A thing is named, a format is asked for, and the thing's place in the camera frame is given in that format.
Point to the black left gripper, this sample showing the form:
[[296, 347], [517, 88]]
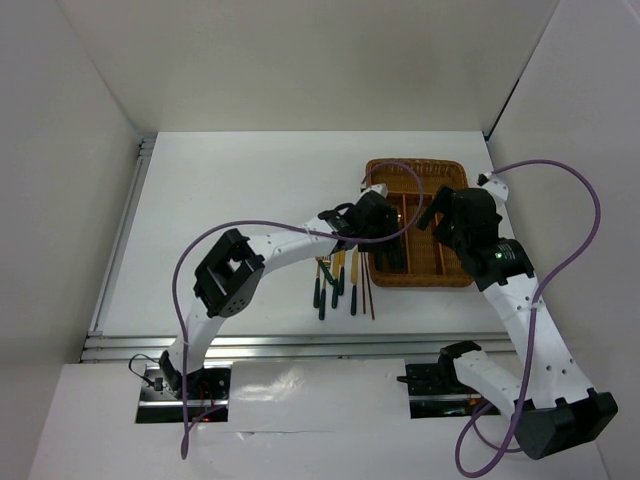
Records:
[[387, 244]]

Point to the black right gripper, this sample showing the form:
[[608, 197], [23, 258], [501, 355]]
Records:
[[439, 202]]

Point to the gold fork green handle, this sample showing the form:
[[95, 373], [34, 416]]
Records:
[[331, 268], [324, 295], [318, 282]]

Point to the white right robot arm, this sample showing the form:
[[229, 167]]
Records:
[[553, 405]]

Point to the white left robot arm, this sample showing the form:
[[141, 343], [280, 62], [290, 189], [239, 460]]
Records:
[[227, 277]]

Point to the copper chopstick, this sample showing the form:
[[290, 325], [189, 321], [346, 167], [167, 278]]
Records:
[[368, 287], [363, 283]]

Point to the brown wicker cutlery tray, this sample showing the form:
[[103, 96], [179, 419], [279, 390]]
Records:
[[412, 183]]

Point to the gold knife green handle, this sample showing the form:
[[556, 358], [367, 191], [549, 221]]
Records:
[[341, 257], [354, 273], [336, 268]]

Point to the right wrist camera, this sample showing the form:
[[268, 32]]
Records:
[[496, 187]]

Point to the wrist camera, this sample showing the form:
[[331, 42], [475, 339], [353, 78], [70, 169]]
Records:
[[496, 187], [379, 189]]

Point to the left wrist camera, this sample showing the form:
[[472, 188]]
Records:
[[379, 189]]

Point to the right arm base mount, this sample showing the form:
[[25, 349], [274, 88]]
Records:
[[434, 390]]

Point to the aluminium table frame rail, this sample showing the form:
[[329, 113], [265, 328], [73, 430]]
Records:
[[188, 182]]

